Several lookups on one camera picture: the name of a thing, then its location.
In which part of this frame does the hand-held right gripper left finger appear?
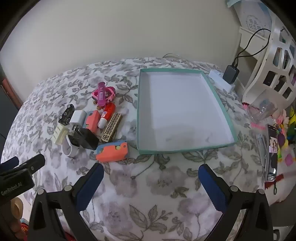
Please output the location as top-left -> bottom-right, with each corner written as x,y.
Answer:
28,163 -> 105,241

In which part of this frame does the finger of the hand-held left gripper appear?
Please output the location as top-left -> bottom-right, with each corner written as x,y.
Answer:
17,154 -> 45,174
0,156 -> 19,172

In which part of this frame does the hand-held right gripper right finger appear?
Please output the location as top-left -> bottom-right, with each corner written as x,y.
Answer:
198,164 -> 274,241

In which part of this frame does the cream ribbed plastic block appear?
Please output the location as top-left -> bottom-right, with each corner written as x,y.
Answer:
52,123 -> 70,146

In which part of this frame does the white round plastic device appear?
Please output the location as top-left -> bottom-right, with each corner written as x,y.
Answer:
65,134 -> 80,158

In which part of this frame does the large orange blue toy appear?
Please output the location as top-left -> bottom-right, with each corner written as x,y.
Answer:
95,140 -> 129,163

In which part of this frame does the black charger plug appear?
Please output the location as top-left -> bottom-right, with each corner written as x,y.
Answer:
73,127 -> 99,150

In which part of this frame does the black toy car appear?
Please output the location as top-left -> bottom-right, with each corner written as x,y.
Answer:
58,104 -> 75,126

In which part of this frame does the gold patterned lighter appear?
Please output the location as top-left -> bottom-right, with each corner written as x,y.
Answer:
101,112 -> 122,142

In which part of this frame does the white charger plug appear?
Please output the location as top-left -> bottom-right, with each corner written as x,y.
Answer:
69,110 -> 87,131

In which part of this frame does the small orange blue toy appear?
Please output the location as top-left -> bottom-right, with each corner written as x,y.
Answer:
84,110 -> 100,134

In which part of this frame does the red white tube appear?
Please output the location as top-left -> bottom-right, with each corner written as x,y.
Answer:
98,102 -> 116,128

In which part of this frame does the teal cardboard box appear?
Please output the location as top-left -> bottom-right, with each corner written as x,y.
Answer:
136,68 -> 238,155

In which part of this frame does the pink translucent lighter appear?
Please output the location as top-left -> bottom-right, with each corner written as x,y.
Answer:
98,82 -> 107,108

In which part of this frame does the pink watch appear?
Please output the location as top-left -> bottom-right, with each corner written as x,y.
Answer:
92,86 -> 116,104

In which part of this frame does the person's left hand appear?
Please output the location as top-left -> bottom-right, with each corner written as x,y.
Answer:
9,197 -> 26,241

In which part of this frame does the silver metal clip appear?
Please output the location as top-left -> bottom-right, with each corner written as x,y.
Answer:
255,134 -> 269,179

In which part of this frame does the black smartphone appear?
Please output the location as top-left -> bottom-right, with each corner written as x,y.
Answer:
265,124 -> 278,181

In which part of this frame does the pink knitted mat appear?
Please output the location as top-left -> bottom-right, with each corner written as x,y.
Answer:
242,102 -> 266,131

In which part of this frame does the clear glass jar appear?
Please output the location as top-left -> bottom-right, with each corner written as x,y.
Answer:
247,100 -> 278,123

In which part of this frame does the pile of colourful toys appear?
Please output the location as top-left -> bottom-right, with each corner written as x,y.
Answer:
274,108 -> 296,167

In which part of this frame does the white power strip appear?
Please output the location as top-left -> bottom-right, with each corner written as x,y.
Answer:
208,70 -> 236,92

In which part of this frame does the black power adapter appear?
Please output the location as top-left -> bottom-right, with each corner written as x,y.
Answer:
223,65 -> 240,84

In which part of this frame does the white lattice chair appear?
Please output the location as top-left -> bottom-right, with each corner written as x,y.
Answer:
233,0 -> 296,105

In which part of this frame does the black cable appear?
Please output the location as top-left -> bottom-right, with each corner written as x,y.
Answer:
232,29 -> 271,67

